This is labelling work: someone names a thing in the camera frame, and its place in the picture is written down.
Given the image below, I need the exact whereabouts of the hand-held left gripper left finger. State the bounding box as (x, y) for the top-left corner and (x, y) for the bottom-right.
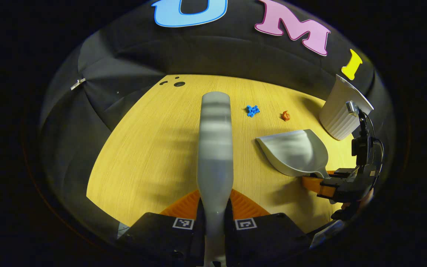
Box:
(117, 189), (205, 267)

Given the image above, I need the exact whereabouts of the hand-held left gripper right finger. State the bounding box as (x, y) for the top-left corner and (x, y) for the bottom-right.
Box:
(225, 188), (312, 267)

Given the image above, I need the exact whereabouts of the white plastic dustpan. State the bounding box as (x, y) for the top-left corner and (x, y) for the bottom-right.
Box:
(255, 129), (330, 179)

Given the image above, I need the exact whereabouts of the white ribbed garbage bin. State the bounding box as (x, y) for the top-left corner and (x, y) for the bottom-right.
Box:
(318, 74), (374, 141)

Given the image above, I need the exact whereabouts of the small white broom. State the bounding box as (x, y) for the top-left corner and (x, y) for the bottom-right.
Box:
(197, 92), (234, 267)

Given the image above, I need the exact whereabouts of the wooden desktop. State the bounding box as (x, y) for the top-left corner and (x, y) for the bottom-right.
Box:
(86, 74), (359, 238)

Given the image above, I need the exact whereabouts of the black backdrop cloth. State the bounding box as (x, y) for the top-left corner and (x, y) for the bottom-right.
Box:
(39, 0), (395, 238)

